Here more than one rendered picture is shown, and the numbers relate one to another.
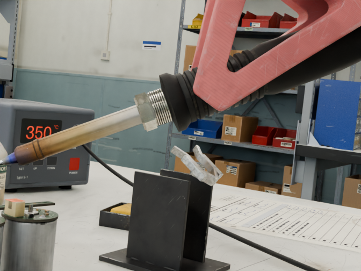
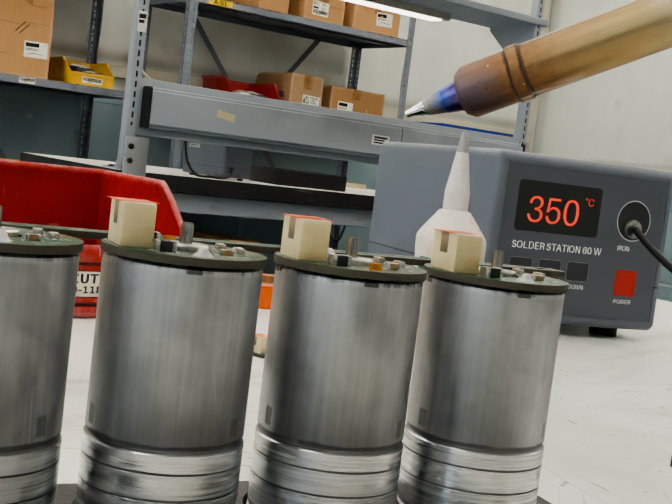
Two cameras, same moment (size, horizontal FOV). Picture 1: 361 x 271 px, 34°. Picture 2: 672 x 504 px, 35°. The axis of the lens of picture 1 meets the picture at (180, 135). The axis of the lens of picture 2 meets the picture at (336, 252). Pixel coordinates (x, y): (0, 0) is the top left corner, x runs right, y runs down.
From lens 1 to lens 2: 0.10 m
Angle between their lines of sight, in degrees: 26
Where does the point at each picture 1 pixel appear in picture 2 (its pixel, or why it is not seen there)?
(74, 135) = (622, 24)
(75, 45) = (640, 116)
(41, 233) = (518, 319)
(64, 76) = not seen: hidden behind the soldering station
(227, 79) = not seen: outside the picture
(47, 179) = (566, 309)
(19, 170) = not seen: hidden behind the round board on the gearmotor
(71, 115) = (622, 181)
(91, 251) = (653, 447)
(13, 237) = (446, 325)
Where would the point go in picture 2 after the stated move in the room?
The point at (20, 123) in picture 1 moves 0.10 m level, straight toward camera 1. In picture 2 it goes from (517, 189) to (511, 188)
